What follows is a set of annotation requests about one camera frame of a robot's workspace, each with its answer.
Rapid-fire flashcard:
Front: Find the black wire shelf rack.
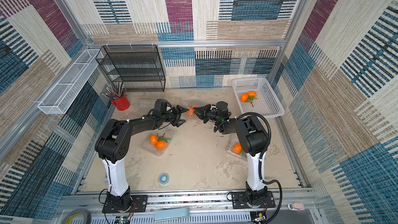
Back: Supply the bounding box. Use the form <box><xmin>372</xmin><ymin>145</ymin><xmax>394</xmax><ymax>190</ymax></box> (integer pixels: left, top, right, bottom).
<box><xmin>95</xmin><ymin>45</ymin><xmax>166</xmax><ymax>92</ymax></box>

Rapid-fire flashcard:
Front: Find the small pink white object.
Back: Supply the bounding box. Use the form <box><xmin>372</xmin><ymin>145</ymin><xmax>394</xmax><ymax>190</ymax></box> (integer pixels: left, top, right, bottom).
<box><xmin>287</xmin><ymin>203</ymin><xmax>305</xmax><ymax>211</ymax></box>

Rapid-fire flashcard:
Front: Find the grey tape roll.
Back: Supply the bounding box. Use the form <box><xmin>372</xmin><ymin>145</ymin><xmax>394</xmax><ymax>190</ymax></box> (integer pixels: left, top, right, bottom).
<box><xmin>61</xmin><ymin>208</ymin><xmax>91</xmax><ymax>224</ymax></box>

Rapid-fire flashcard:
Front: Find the white plastic perforated basket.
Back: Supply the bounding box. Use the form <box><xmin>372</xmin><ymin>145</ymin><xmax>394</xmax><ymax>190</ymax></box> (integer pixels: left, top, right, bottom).
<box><xmin>232</xmin><ymin>77</ymin><xmax>285</xmax><ymax>119</ymax></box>

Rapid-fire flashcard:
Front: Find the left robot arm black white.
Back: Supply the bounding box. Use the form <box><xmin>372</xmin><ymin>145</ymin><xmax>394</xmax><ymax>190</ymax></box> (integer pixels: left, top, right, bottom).
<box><xmin>95</xmin><ymin>99</ymin><xmax>187</xmax><ymax>213</ymax></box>

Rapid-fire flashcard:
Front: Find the red cup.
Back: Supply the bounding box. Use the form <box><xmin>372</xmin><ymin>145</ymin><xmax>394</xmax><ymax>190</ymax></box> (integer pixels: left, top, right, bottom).
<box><xmin>111</xmin><ymin>94</ymin><xmax>130</xmax><ymax>111</ymax></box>

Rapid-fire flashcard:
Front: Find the clear clamshell container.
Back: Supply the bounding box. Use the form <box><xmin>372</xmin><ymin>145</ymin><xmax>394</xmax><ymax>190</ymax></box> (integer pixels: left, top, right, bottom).
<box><xmin>141</xmin><ymin>128</ymin><xmax>174</xmax><ymax>157</ymax></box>
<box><xmin>181</xmin><ymin>100</ymin><xmax>205</xmax><ymax>121</ymax></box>
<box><xmin>226</xmin><ymin>137</ymin><xmax>247</xmax><ymax>161</ymax></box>
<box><xmin>136</xmin><ymin>99</ymin><xmax>156</xmax><ymax>114</ymax></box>

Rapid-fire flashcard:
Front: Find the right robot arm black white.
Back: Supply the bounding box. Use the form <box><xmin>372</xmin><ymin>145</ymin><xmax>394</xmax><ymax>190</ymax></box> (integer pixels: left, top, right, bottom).
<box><xmin>193</xmin><ymin>101</ymin><xmax>276</xmax><ymax>207</ymax></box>

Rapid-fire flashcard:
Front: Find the white wire mesh wall tray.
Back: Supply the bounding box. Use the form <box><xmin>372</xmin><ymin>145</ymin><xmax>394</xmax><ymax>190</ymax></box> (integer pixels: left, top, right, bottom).
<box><xmin>38</xmin><ymin>49</ymin><xmax>100</xmax><ymax>115</ymax></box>

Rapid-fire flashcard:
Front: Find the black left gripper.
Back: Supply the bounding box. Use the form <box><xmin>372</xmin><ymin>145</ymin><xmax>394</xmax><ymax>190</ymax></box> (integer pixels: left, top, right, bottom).
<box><xmin>163</xmin><ymin>106</ymin><xmax>191</xmax><ymax>128</ymax></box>

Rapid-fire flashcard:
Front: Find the light blue flat case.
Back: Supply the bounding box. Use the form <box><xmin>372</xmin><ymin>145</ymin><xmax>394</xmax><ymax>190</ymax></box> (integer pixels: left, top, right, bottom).
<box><xmin>154</xmin><ymin>207</ymin><xmax>190</xmax><ymax>222</ymax></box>

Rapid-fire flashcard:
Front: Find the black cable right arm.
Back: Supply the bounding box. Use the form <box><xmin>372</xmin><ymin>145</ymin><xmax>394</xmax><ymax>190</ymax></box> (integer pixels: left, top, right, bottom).
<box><xmin>236</xmin><ymin>111</ymin><xmax>283</xmax><ymax>224</ymax></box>

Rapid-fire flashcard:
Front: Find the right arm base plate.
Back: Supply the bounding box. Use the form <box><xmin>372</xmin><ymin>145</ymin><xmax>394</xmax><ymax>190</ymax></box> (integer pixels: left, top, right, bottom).
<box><xmin>227</xmin><ymin>190</ymin><xmax>276</xmax><ymax>209</ymax></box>

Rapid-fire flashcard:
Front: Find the orange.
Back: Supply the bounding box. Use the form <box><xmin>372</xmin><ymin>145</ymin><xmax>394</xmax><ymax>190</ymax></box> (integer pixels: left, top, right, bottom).
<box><xmin>247</xmin><ymin>91</ymin><xmax>257</xmax><ymax>99</ymax></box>
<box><xmin>240</xmin><ymin>93</ymin><xmax>249</xmax><ymax>102</ymax></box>

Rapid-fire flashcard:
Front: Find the blue tape roll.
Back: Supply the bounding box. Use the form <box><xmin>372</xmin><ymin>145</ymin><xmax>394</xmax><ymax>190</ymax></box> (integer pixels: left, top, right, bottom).
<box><xmin>159</xmin><ymin>173</ymin><xmax>170</xmax><ymax>185</ymax></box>

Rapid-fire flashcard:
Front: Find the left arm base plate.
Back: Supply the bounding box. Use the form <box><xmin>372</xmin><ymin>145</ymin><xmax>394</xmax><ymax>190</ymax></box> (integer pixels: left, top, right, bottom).
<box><xmin>102</xmin><ymin>195</ymin><xmax>148</xmax><ymax>214</ymax></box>

